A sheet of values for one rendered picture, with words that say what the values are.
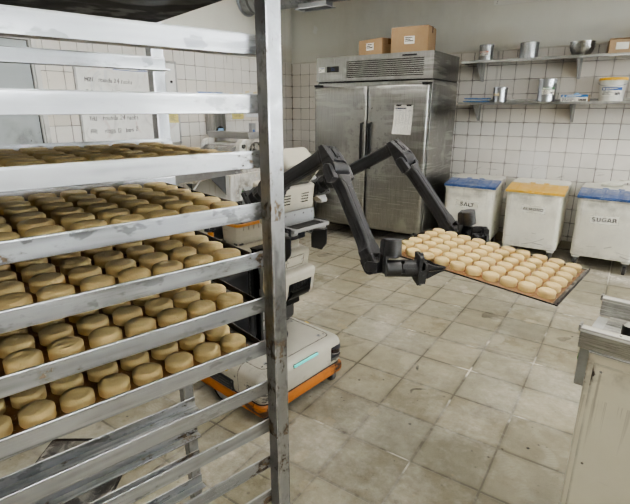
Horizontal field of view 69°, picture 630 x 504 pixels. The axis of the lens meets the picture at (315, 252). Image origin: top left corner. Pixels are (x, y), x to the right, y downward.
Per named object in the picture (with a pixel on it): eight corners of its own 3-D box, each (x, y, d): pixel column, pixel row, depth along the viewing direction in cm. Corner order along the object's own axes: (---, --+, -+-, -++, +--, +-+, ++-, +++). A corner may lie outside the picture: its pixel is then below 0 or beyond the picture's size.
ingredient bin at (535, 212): (497, 256, 490) (505, 184, 467) (509, 242, 540) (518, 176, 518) (553, 265, 461) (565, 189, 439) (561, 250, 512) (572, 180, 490)
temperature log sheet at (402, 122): (411, 134, 486) (413, 104, 477) (410, 135, 484) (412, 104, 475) (392, 134, 498) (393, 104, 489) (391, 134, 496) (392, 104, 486)
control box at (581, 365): (602, 356, 155) (610, 318, 151) (585, 387, 138) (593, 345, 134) (590, 352, 157) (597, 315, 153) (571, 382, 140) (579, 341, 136)
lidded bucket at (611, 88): (625, 101, 448) (630, 77, 442) (625, 101, 429) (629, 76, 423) (596, 101, 462) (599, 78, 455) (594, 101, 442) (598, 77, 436)
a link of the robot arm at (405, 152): (404, 132, 204) (394, 136, 196) (418, 160, 205) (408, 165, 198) (332, 171, 234) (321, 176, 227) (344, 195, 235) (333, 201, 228)
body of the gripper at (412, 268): (426, 257, 150) (403, 257, 149) (422, 286, 153) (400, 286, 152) (420, 250, 156) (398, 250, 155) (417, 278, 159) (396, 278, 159)
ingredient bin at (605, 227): (564, 267, 456) (577, 190, 433) (573, 251, 506) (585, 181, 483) (630, 278, 427) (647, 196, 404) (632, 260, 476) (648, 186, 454)
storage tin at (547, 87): (555, 101, 478) (559, 79, 472) (553, 101, 464) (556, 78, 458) (537, 102, 488) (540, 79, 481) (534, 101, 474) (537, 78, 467)
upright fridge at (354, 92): (444, 233, 582) (460, 57, 521) (417, 250, 510) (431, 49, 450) (348, 218, 657) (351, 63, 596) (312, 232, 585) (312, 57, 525)
